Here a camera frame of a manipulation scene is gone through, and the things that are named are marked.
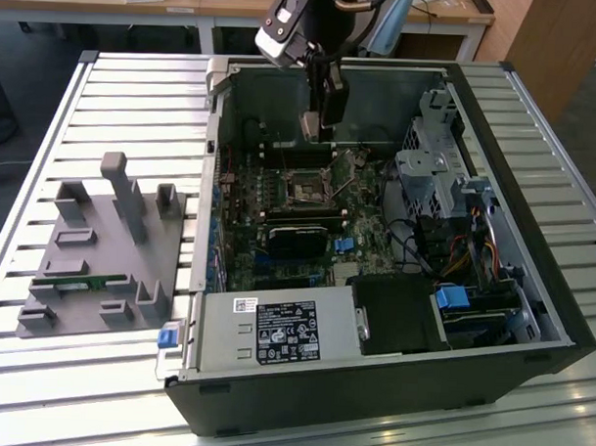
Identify silver green CPU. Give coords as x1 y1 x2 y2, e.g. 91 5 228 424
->
298 109 325 143

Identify silver metal drive cage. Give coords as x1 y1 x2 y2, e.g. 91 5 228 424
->
392 86 487 224

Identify grey parts rack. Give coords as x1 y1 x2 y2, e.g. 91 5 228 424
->
17 147 192 345

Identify black graphics card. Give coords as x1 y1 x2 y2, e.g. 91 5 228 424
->
264 223 331 262

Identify black plastic shroud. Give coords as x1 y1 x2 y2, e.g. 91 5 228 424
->
346 272 452 360

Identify silver power supply unit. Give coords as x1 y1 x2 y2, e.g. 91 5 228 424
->
194 280 370 379

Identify wooden cabinet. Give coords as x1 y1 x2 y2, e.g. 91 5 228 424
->
472 0 596 127

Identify silver chipset heatsink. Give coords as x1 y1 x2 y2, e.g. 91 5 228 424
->
332 262 364 285

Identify green RAM stick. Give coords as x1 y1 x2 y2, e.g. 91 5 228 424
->
55 271 129 292

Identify green motherboard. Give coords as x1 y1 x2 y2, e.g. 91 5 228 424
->
209 141 409 299

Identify brown wrist cable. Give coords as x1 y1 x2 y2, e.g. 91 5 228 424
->
333 0 381 16

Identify black PC case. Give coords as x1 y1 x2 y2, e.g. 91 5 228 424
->
160 49 596 446

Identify blue disk carrier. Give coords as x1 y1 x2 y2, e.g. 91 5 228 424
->
434 284 473 313

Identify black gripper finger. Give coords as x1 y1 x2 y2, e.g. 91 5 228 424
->
302 49 327 116
319 61 352 145

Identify CPU socket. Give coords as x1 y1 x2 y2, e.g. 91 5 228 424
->
284 167 336 208

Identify multicolour power wire bundle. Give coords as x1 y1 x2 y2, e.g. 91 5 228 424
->
447 235 504 280

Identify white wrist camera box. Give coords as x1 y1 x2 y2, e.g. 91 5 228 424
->
252 0 314 68

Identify pale blue teach pendant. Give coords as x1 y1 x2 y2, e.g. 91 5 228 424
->
366 0 416 58

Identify thin wire locking lever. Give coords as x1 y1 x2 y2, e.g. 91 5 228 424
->
327 154 358 198
276 131 292 174

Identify black RAM slot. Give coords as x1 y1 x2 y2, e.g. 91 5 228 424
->
263 143 331 158
267 207 342 220
267 215 343 229
265 155 334 169

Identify wooden desk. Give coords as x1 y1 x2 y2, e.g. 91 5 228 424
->
0 0 498 65

